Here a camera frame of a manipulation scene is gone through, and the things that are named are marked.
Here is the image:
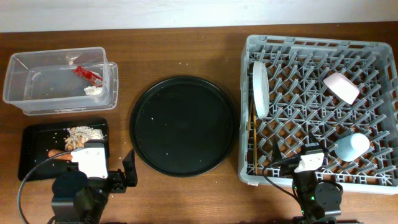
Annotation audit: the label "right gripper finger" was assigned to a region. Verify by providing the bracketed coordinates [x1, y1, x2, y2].
[308, 132, 328, 152]
[272, 138, 282, 167]

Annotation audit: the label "wooden chopstick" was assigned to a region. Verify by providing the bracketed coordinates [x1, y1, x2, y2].
[248, 99, 253, 129]
[252, 111, 258, 175]

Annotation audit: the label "light blue cup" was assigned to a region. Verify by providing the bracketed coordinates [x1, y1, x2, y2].
[335, 133, 370, 162]

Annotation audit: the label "orange carrot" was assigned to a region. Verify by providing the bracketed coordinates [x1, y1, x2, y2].
[47, 149, 73, 162]

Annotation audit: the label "rice and nut shell scraps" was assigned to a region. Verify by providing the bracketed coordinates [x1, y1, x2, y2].
[64, 126, 104, 151]

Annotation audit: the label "grey round plate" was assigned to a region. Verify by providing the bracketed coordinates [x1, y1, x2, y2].
[252, 61, 270, 119]

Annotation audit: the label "white tissue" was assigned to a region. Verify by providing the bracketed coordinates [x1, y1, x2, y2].
[84, 86, 103, 95]

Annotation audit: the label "red snack wrapper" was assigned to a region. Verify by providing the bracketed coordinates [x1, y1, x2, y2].
[72, 66, 103, 87]

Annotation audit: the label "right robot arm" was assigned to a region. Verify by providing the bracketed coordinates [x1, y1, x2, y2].
[269, 133, 343, 223]

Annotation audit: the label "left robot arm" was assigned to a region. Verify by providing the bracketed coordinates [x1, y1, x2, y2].
[52, 140, 137, 223]

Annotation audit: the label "grey plastic dishwasher rack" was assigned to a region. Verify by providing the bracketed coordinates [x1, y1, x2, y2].
[238, 35, 397, 195]

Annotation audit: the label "clear plastic waste bin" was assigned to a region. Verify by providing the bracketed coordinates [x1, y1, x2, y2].
[3, 47, 119, 116]

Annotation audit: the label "round black serving tray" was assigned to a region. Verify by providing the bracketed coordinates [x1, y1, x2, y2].
[129, 76, 239, 177]

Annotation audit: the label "black rectangular tray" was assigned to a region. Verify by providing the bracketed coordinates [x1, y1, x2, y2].
[18, 118, 109, 181]

